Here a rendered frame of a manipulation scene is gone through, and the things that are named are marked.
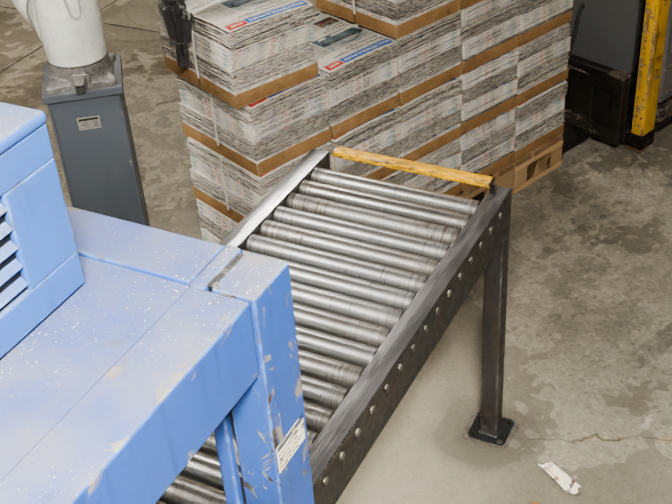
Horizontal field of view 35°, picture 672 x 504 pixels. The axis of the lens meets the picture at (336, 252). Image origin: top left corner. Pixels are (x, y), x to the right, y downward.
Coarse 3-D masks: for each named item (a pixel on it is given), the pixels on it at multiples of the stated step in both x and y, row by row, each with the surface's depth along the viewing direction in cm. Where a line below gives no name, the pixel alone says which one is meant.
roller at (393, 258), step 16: (272, 224) 252; (288, 224) 252; (288, 240) 249; (304, 240) 247; (320, 240) 246; (336, 240) 245; (352, 240) 244; (352, 256) 243; (368, 256) 241; (384, 256) 239; (400, 256) 238; (416, 256) 237; (416, 272) 236
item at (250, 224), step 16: (304, 160) 275; (320, 160) 275; (288, 176) 269; (304, 176) 268; (272, 192) 263; (288, 192) 263; (256, 208) 258; (272, 208) 257; (240, 224) 252; (256, 224) 252; (224, 240) 247; (240, 240) 247
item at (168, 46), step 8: (160, 0) 303; (192, 0) 300; (200, 0) 300; (208, 0) 299; (192, 8) 295; (160, 16) 307; (160, 24) 309; (168, 40) 308; (168, 48) 310; (168, 56) 313; (176, 56) 308
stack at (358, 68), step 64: (512, 0) 356; (320, 64) 315; (384, 64) 326; (448, 64) 346; (512, 64) 369; (256, 128) 299; (320, 128) 317; (384, 128) 336; (448, 128) 359; (512, 128) 384; (256, 192) 313; (512, 192) 401
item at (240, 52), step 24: (264, 0) 297; (288, 0) 296; (216, 24) 284; (240, 24) 283; (264, 24) 286; (288, 24) 291; (216, 48) 288; (240, 48) 285; (264, 48) 290; (288, 48) 296; (312, 48) 301; (216, 72) 293; (240, 72) 288; (264, 72) 294; (288, 72) 299
